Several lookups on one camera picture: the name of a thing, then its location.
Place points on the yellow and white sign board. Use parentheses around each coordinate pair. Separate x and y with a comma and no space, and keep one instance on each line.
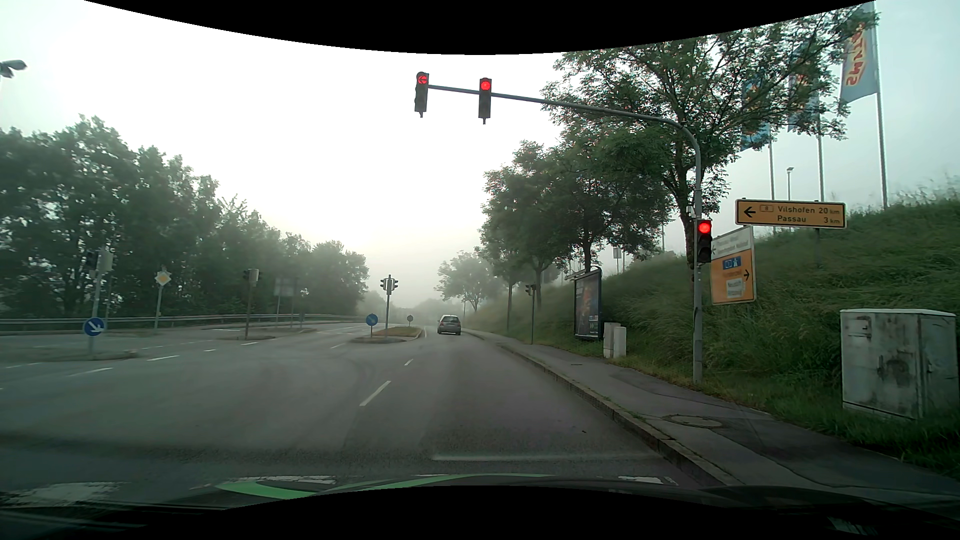
(732,267)

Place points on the white flag on pole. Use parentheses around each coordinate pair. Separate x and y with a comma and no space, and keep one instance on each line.
(862,67)

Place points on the yellow direction sign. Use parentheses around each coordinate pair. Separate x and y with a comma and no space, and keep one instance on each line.
(790,214)

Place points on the small white street cabinet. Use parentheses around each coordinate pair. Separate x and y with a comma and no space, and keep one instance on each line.
(619,341)
(608,340)

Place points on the blue flag on pole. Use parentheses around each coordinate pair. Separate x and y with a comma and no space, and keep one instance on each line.
(806,105)
(757,135)

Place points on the large grey street cabinet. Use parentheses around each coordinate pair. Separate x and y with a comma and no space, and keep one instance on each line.
(897,363)

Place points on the wood of trees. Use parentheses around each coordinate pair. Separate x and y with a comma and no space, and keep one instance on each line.
(150,240)

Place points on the row of trees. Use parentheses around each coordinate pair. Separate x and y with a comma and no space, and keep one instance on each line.
(600,187)

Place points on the kerbed traffic island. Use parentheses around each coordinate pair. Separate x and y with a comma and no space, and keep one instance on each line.
(259,333)
(394,333)
(67,354)

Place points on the yellow diamond priority sign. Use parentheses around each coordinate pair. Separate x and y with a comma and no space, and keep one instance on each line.
(162,279)

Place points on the blue round arrow sign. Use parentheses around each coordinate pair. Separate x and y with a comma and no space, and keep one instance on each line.
(371,320)
(94,327)

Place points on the guard rail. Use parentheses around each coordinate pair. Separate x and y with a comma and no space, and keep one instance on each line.
(180,320)

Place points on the car's own bonnet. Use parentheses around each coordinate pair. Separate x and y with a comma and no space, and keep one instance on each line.
(480,506)

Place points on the dark billboard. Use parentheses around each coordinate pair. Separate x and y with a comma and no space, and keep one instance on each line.
(588,304)

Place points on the road markings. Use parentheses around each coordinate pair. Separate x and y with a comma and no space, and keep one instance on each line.
(375,392)

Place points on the grey paved pavement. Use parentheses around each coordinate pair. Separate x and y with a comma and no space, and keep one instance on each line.
(720,439)

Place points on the grey asphalt road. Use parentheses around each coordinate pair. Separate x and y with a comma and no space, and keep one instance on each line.
(300,405)

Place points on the road sign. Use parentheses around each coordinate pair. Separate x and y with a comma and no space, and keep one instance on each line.
(283,289)

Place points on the grey car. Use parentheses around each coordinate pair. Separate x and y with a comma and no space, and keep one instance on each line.
(449,324)

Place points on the grass bank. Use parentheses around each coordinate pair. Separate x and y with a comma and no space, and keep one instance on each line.
(810,315)

